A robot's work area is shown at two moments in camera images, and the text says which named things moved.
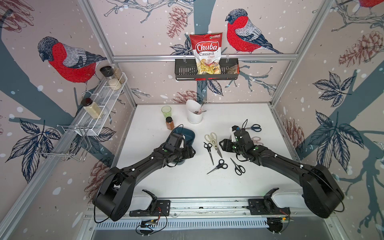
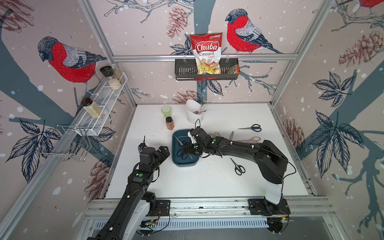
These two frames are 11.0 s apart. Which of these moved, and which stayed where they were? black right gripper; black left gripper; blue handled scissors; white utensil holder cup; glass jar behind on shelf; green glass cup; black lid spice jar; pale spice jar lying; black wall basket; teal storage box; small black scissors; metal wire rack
Moved: teal storage box; black left gripper; small black scissors; black right gripper
Stayed: black lid spice jar; black wall basket; metal wire rack; blue handled scissors; green glass cup; pale spice jar lying; glass jar behind on shelf; white utensil holder cup
